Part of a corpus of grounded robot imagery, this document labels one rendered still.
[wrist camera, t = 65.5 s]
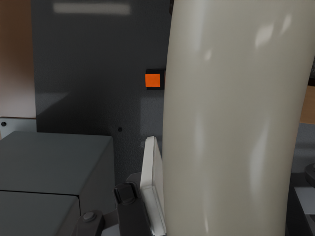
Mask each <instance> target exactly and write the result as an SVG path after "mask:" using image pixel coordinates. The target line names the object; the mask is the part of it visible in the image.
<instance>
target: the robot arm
mask: <svg viewBox="0 0 315 236"><path fill-rule="evenodd" d="M112 194H113V197H114V200H115V203H116V207H117V208H116V209H115V210H113V211H111V212H109V213H106V214H104V215H103V213H102V212H101V210H97V209H96V210H90V211H87V212H85V213H84V214H82V215H81V216H80V217H79V218H78V220H77V222H76V224H75V226H74V228H73V231H72V233H71V235H70V236H152V234H151V231H150V229H151V230H152V233H153V235H155V236H162V235H165V233H166V225H165V210H164V195H163V165H162V158H161V154H160V151H159V147H158V142H157V139H156V137H154V136H151V137H147V139H146V142H145V149H144V157H143V164H142V172H138V173H134V174H131V175H130V176H129V177H128V178H127V181H126V182H122V183H120V184H118V185H116V186H115V187H114V188H113V190H112ZM306 214H308V215H309V216H310V218H311V219H312V220H313V221H314V223H315V163H311V164H308V165H307V166H306V167H305V172H302V173H291V177H290V184H289V192H288V201H287V211H286V222H285V236H313V233H312V231H311V228H310V226H309V223H308V221H307V218H306V216H305V215H306Z"/></svg>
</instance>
